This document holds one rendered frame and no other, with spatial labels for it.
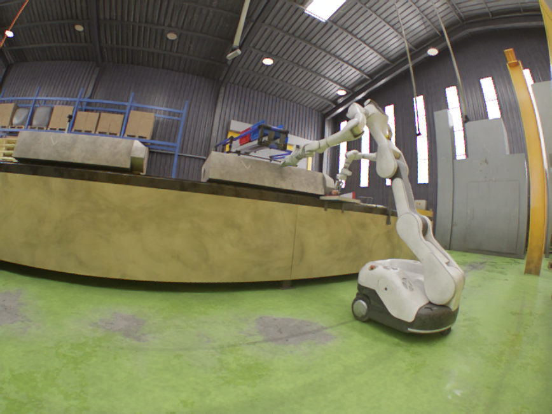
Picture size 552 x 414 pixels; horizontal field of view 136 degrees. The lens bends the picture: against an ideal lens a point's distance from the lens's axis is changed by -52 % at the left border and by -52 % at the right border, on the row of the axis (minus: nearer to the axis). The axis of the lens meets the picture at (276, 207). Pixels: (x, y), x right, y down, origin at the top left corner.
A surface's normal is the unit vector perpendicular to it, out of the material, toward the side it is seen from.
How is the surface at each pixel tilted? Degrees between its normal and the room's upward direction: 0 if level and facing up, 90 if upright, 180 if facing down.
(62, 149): 80
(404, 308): 90
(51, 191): 90
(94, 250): 90
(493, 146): 90
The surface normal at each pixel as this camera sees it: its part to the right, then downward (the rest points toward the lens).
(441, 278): -0.86, -0.09
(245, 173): 0.47, -0.15
